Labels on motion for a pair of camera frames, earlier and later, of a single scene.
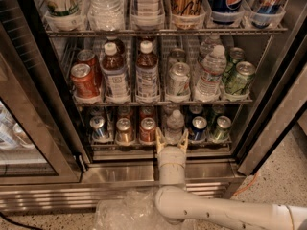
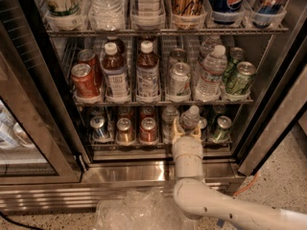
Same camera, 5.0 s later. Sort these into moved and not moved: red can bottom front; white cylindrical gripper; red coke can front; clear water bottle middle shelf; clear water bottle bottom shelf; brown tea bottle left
Moved: white cylindrical gripper; clear water bottle bottom shelf
Not moved: red coke can front; clear water bottle middle shelf; brown tea bottle left; red can bottom front
